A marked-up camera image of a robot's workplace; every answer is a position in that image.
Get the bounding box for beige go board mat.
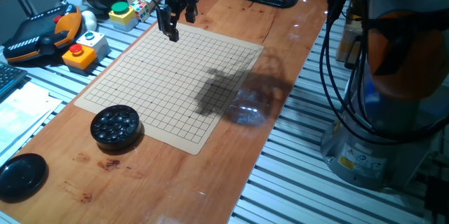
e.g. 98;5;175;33
74;22;264;156

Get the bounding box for glossy orange wooden board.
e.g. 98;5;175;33
0;0;329;224

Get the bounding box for Rubik's cube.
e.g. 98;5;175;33
128;0;151;23

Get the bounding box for yellow box green button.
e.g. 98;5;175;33
107;1;139;32

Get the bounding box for white box green button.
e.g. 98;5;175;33
76;29;112;62

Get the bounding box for white rounded plastic object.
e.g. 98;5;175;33
81;9;98;32

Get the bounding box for orange box red button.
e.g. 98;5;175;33
62;44;98;76

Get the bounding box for black bowl of go stones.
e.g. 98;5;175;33
90;104;143;152

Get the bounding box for black orange teach pendant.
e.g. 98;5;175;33
2;4;83;64

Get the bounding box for black computer keyboard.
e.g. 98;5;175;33
0;62;28;98

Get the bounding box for white paper sheets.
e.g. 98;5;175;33
0;81;63;165

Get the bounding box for black round bowl lid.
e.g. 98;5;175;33
0;152;49;204

